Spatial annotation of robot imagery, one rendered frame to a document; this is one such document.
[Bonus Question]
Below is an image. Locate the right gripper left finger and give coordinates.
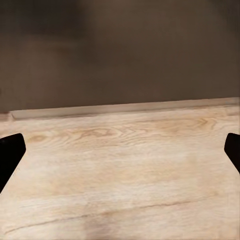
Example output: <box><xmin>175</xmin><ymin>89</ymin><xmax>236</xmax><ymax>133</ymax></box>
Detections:
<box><xmin>0</xmin><ymin>133</ymin><xmax>26</xmax><ymax>193</ymax></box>

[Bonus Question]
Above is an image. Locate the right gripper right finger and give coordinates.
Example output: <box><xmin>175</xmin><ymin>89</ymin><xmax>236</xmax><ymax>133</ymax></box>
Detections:
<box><xmin>224</xmin><ymin>133</ymin><xmax>240</xmax><ymax>173</ymax></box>

